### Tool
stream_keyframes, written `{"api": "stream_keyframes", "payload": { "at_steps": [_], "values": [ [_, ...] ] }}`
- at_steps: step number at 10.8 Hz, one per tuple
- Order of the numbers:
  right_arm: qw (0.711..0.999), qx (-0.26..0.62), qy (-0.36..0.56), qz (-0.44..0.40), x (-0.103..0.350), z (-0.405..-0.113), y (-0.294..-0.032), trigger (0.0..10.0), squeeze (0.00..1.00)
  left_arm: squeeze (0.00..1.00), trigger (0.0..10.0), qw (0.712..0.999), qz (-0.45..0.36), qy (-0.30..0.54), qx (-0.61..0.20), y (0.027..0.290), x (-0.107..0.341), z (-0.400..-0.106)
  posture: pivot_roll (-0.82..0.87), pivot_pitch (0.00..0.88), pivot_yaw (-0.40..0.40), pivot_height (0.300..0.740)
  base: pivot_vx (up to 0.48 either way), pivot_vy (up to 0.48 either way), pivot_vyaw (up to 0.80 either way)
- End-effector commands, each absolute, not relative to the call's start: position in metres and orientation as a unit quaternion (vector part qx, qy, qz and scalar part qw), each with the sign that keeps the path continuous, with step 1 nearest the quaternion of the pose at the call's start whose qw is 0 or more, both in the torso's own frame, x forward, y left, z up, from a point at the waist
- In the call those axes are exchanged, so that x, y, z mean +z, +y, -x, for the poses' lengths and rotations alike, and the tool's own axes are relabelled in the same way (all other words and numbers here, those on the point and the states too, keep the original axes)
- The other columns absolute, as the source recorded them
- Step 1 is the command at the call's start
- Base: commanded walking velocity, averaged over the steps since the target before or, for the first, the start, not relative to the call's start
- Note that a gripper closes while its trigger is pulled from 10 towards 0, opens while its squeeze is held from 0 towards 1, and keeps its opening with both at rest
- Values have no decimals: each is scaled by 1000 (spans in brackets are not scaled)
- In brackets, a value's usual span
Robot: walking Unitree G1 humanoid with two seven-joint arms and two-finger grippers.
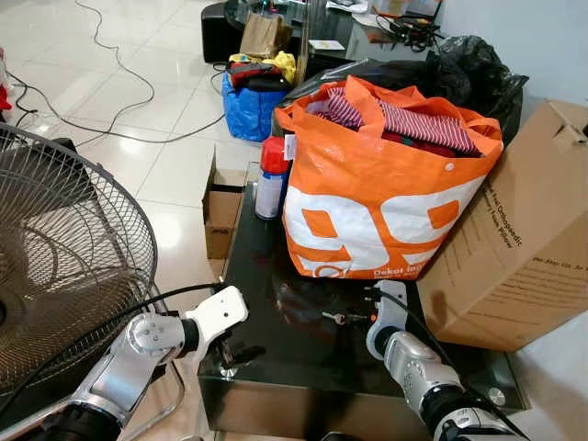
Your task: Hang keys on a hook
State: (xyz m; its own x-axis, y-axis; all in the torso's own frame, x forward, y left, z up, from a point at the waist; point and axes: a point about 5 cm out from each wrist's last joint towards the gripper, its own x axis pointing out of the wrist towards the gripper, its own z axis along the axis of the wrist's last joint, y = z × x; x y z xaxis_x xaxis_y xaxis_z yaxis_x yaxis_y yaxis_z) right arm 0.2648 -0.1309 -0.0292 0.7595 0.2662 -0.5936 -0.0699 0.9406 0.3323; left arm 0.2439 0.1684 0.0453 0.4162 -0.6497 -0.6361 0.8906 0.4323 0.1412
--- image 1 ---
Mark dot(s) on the metal keys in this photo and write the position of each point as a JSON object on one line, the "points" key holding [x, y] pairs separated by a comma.
{"points": [[336, 318]]}

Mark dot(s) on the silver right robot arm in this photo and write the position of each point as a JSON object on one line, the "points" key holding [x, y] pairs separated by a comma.
{"points": [[424, 378]]}

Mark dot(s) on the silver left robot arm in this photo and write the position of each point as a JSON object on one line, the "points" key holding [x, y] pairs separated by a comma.
{"points": [[129, 363]]}

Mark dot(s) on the black glass coffee table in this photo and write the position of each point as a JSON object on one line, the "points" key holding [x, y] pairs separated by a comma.
{"points": [[303, 367]]}

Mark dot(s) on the orange white shopping bag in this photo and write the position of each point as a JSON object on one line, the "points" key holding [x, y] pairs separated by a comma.
{"points": [[377, 211]]}

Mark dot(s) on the small open cardboard box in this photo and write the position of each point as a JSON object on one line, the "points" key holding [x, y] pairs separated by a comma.
{"points": [[220, 216]]}

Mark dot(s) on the white spray can red cap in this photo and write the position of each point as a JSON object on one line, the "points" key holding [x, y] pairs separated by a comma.
{"points": [[271, 179]]}

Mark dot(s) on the large brown cardboard box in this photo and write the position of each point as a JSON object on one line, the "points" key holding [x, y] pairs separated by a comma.
{"points": [[524, 248]]}

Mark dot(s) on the red white striped cloth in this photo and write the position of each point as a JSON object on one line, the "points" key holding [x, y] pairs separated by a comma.
{"points": [[427, 127]]}

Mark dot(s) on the metal grille floor fan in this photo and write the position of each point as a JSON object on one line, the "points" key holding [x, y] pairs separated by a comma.
{"points": [[64, 248]]}

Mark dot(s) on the blue plastic bag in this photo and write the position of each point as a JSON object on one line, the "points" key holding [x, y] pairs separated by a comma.
{"points": [[248, 115]]}

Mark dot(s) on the black plastic rubbish bag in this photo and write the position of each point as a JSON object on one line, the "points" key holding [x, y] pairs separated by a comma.
{"points": [[469, 69]]}

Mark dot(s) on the red yellow clothes pile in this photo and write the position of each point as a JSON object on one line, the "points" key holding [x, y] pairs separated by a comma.
{"points": [[262, 69]]}

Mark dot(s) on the white paper sheet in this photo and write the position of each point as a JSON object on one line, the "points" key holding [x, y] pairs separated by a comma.
{"points": [[327, 44]]}

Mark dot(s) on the glass desk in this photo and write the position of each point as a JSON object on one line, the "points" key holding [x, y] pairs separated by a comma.
{"points": [[367, 23]]}

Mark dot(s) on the brown paper bag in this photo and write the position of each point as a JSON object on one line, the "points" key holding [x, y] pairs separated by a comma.
{"points": [[265, 37]]}

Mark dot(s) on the black speaker box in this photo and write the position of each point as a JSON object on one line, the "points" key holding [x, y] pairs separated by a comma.
{"points": [[219, 32]]}

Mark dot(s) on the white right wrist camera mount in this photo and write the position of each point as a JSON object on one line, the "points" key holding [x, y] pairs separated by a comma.
{"points": [[391, 310]]}

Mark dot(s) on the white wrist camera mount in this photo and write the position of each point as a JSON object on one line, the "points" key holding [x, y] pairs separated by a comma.
{"points": [[220, 312], [391, 310]]}

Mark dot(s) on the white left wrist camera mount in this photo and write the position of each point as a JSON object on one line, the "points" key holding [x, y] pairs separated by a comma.
{"points": [[220, 312]]}

